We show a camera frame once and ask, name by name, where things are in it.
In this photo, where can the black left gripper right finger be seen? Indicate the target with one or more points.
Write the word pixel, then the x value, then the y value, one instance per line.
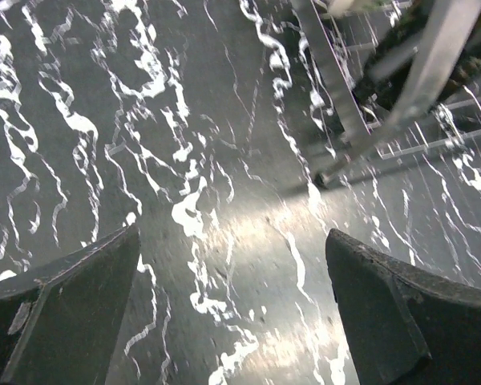
pixel 403 325

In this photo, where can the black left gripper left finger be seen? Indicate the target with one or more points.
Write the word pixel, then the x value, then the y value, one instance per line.
pixel 59 323

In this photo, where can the steel two-tier dish rack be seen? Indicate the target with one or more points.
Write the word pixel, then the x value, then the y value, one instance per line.
pixel 431 53

